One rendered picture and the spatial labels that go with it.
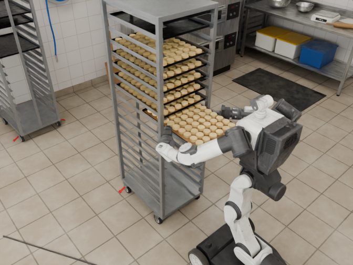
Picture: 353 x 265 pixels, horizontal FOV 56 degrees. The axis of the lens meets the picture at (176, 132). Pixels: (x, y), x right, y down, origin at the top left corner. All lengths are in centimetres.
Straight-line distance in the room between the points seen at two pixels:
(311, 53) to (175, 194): 332
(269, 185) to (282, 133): 37
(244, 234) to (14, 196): 219
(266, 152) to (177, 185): 147
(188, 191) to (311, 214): 114
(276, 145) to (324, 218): 169
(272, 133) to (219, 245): 120
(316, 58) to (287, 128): 368
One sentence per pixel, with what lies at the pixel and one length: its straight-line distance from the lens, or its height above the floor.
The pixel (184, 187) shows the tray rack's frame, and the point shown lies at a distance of 313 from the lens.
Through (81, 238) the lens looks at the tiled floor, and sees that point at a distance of 305.
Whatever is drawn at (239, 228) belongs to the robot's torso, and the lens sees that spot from 246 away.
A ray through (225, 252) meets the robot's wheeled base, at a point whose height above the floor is 17.
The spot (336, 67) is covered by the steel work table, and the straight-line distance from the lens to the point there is 569.
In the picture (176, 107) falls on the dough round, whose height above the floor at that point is 114.
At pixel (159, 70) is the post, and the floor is 150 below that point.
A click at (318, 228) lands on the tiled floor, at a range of 328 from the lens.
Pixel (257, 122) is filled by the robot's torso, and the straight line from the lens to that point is 185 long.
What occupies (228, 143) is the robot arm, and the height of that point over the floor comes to 134.
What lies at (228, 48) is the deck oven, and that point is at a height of 41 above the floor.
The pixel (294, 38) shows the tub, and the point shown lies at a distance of 583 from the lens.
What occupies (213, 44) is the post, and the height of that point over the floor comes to 156.
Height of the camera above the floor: 239
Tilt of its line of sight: 36 degrees down
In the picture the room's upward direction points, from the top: 1 degrees clockwise
